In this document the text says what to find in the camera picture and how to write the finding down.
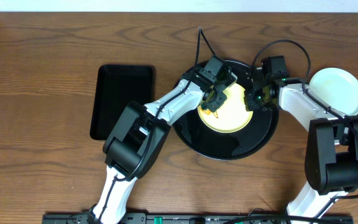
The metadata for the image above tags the yellow plate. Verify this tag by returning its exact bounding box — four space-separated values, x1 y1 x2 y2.
197 84 253 133

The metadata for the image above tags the light green plate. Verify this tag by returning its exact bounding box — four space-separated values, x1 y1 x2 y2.
309 68 358 116

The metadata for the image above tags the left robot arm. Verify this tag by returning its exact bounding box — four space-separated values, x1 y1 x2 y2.
87 68 237 223

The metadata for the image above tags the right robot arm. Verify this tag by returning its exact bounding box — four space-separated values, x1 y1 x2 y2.
244 78 358 223

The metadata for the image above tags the round black tray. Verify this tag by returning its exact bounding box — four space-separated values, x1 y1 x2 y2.
173 60 279 160

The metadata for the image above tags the black rectangular tray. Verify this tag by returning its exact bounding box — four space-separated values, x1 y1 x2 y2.
89 64 154 140

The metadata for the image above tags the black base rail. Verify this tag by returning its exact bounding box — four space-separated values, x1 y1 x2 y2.
42 213 354 224

